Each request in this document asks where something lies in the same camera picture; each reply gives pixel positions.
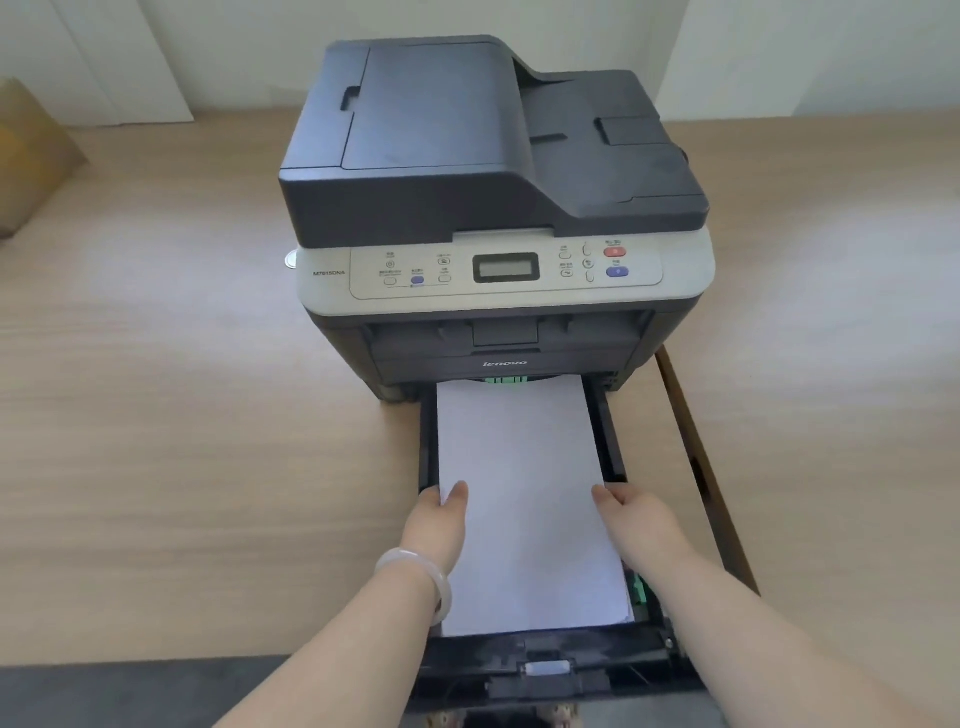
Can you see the person's right hand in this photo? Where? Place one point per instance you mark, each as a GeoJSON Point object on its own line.
{"type": "Point", "coordinates": [641, 525]}

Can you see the person's left hand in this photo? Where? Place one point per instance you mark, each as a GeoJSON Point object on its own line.
{"type": "Point", "coordinates": [435, 525]}

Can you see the person's left thumb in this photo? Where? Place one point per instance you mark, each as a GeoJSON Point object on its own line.
{"type": "Point", "coordinates": [457, 495]}

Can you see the person's right thumb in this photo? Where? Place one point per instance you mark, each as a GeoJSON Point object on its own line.
{"type": "Point", "coordinates": [609, 493]}

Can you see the stack of white paper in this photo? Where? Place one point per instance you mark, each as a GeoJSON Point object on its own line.
{"type": "Point", "coordinates": [525, 480]}

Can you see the person's left forearm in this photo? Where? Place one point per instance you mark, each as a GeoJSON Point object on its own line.
{"type": "Point", "coordinates": [360, 660]}

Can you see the person's right forearm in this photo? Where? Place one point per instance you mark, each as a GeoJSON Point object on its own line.
{"type": "Point", "coordinates": [750, 652]}

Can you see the white jade bangle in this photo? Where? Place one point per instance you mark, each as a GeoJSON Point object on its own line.
{"type": "Point", "coordinates": [420, 564]}

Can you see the black printer paper tray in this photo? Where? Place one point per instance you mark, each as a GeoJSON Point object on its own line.
{"type": "Point", "coordinates": [525, 660]}

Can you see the patterned slipper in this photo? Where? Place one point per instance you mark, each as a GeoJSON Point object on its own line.
{"type": "Point", "coordinates": [550, 716]}

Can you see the white round object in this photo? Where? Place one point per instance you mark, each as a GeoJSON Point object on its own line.
{"type": "Point", "coordinates": [291, 259]}

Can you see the dark grey multifunction printer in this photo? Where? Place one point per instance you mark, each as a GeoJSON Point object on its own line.
{"type": "Point", "coordinates": [480, 150]}

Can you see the brown cardboard box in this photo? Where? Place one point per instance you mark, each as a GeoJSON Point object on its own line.
{"type": "Point", "coordinates": [34, 150]}

